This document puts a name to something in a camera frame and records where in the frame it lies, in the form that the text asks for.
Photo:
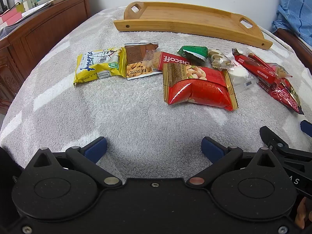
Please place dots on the red gold-edged packet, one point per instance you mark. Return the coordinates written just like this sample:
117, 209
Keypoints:
285, 95

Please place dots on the green snack packet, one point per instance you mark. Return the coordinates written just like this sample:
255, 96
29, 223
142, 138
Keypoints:
192, 51

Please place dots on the small dark red packet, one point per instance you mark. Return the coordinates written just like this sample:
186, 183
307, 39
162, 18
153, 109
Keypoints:
265, 84

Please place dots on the brown wooden bed frame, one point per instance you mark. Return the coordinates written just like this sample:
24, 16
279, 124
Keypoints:
287, 36

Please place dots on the beige nut candy packet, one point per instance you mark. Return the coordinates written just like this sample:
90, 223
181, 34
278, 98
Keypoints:
219, 58

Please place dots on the white round candy packet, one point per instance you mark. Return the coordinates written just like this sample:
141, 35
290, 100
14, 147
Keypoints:
240, 75

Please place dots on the blue checked cloth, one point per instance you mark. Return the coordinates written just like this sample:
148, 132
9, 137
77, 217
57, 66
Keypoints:
295, 12

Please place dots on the person's right hand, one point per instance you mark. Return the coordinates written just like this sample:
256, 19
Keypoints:
303, 214

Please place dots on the pink box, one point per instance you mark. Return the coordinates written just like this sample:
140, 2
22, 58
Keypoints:
12, 17

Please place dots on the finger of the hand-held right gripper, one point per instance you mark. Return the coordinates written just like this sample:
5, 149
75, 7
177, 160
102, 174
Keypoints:
307, 128
273, 139

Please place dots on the brown wooden cabinet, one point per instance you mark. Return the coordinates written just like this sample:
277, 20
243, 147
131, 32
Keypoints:
41, 41

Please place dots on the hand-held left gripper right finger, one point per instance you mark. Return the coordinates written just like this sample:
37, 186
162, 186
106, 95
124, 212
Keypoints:
212, 150

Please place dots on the wooden tray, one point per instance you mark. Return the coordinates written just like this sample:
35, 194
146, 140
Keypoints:
185, 17

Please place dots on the stack of papers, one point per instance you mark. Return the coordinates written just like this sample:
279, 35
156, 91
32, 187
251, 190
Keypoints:
26, 17

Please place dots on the brown peanut packet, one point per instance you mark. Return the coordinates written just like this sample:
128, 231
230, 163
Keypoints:
136, 59

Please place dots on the red brown-tipped stick packet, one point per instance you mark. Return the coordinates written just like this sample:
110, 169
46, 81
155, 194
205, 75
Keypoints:
251, 65

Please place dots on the large red nut packet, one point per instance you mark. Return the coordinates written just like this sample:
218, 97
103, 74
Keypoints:
202, 91

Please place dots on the slim red stick packet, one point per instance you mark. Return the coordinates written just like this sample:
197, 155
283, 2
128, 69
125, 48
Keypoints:
262, 62

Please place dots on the yellow snack packet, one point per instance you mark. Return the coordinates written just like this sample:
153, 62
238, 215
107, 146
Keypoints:
97, 65

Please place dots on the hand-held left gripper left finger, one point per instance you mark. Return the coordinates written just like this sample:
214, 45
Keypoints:
95, 150

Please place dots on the red biscuit packet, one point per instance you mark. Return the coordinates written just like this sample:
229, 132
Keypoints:
169, 59

